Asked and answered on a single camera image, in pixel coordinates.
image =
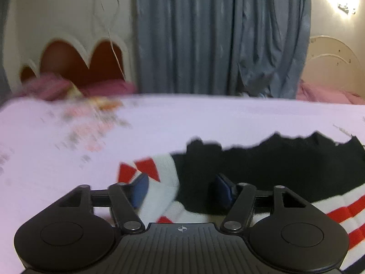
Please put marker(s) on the wall lamp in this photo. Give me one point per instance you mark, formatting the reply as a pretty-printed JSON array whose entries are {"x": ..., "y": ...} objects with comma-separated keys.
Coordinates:
[{"x": 346, "y": 8}]

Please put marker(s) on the cream round headboard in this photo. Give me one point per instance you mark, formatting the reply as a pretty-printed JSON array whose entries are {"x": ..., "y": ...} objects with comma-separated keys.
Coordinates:
[{"x": 333, "y": 57}]

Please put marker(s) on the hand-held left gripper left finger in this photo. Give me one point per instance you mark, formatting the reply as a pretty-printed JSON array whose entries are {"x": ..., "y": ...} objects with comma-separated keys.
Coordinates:
[{"x": 139, "y": 189}]

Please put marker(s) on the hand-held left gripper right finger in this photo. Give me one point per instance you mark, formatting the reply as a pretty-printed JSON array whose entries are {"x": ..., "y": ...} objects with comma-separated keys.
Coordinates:
[{"x": 221, "y": 189}]

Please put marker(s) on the wide blue curtain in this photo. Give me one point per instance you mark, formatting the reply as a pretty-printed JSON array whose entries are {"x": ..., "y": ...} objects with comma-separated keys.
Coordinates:
[{"x": 214, "y": 34}]

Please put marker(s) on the pink pillow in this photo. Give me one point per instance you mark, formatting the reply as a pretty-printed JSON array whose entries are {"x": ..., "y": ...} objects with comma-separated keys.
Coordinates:
[{"x": 57, "y": 88}]

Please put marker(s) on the red and white headboard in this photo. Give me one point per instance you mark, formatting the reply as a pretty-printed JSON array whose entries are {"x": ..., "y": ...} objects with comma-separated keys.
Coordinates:
[{"x": 77, "y": 60}]

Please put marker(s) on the striped knit sweater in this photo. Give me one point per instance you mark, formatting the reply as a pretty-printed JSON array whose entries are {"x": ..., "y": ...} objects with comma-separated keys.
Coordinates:
[{"x": 256, "y": 159}]

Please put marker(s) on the floral pink bed sheet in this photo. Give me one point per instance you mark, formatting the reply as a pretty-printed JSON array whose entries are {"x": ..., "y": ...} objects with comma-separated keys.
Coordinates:
[{"x": 71, "y": 137}]

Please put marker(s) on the pink cloth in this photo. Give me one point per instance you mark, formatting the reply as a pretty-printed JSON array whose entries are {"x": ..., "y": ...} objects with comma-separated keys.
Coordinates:
[{"x": 322, "y": 94}]

